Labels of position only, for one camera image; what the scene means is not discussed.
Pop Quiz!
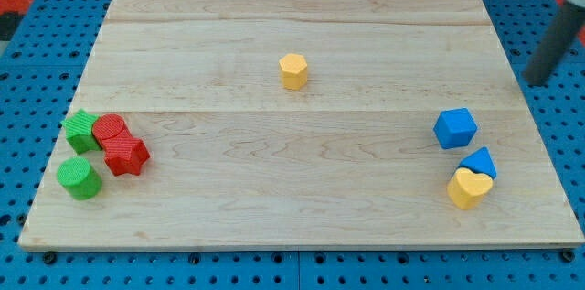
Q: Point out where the wooden board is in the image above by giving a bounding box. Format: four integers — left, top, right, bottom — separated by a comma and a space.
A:
18, 0, 584, 252

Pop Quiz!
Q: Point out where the yellow hexagon block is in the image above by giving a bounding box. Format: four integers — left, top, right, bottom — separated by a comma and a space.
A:
279, 53, 308, 91

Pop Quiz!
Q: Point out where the blue cube block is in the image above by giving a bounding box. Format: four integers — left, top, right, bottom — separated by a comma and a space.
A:
433, 108, 478, 149

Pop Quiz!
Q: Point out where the red star block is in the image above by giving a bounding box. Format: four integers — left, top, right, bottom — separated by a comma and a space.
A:
103, 136, 150, 176

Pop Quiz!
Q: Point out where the red cylinder block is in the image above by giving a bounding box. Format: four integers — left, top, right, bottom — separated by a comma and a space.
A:
92, 113, 130, 148

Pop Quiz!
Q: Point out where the yellow heart block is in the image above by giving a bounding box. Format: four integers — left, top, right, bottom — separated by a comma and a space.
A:
447, 167, 494, 210

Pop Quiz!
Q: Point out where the blue triangle block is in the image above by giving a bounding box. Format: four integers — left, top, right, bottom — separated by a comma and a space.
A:
459, 146, 497, 179

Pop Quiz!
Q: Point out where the green star block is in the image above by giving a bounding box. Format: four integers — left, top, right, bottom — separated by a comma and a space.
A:
61, 109, 101, 155

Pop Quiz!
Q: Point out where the green cylinder block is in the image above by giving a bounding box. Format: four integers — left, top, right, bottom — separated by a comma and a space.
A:
57, 156, 102, 200

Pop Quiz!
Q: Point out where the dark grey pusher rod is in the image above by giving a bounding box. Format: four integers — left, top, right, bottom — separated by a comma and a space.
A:
522, 1, 584, 86

